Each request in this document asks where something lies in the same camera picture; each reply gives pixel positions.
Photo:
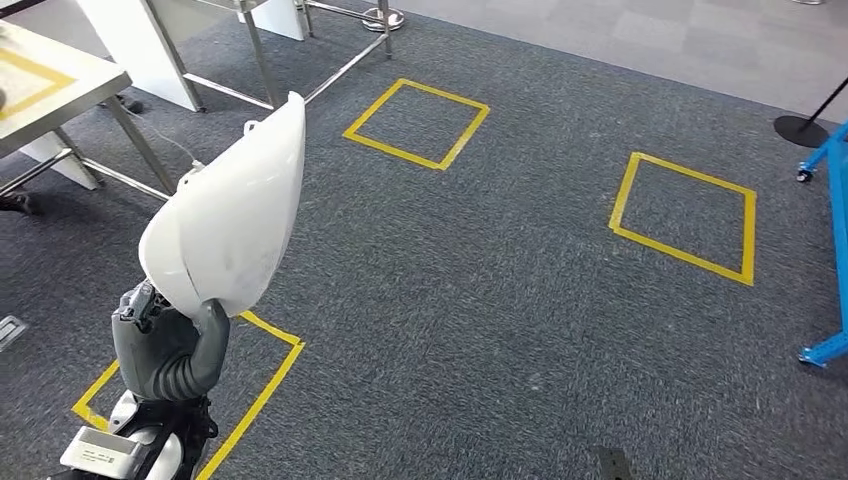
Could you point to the white curved plastic part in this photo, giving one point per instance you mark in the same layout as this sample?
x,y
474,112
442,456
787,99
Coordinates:
x,y
225,218

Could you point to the black robot body part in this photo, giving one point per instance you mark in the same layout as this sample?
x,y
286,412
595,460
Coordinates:
x,y
613,464

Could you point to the steel workbench with tape square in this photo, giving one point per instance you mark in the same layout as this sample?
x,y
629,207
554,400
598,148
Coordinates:
x,y
60,93

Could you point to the blue metal shelf rack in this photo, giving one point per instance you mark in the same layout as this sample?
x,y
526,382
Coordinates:
x,y
840,232

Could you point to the chrome round stanchion base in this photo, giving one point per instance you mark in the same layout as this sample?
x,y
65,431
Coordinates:
x,y
383,18

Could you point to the yellow floor tape square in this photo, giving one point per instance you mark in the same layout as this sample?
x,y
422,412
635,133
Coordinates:
x,y
252,411

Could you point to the black stanchion with base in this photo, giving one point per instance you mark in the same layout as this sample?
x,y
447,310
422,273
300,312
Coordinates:
x,y
802,131

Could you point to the grey floor outlet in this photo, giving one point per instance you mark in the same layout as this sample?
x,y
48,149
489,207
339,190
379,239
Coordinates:
x,y
10,331

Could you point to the steel table frame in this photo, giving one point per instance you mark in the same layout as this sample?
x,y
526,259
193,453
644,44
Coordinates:
x,y
262,60

